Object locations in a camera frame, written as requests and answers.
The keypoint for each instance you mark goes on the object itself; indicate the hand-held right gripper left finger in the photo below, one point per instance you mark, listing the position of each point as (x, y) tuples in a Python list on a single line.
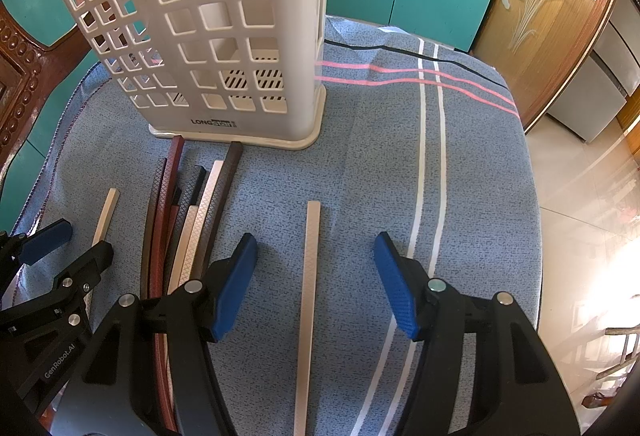
[(235, 288)]

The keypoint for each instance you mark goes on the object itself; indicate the dark brown chopstick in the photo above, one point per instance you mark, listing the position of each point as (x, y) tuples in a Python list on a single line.
[(151, 216), (225, 196)]

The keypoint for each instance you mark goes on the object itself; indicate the blue striped cloth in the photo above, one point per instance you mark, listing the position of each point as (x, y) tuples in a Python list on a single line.
[(280, 196)]

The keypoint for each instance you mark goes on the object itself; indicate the grey white cabinet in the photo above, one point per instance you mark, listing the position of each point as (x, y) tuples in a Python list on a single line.
[(600, 86)]

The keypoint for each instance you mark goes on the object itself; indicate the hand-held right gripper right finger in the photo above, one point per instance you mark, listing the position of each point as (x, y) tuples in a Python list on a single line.
[(395, 288)]

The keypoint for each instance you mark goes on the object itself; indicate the white plastic utensil holder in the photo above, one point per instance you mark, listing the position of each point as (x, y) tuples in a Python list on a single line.
[(305, 41)]

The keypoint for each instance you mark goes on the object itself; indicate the wooden door with etched glass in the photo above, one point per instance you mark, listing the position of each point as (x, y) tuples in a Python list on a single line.
[(550, 16)]

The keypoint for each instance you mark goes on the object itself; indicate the carved wooden chair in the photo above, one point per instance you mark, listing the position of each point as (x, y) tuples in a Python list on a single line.
[(20, 81)]

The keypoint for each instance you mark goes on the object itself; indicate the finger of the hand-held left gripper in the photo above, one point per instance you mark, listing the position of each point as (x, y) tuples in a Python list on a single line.
[(47, 238), (95, 258)]

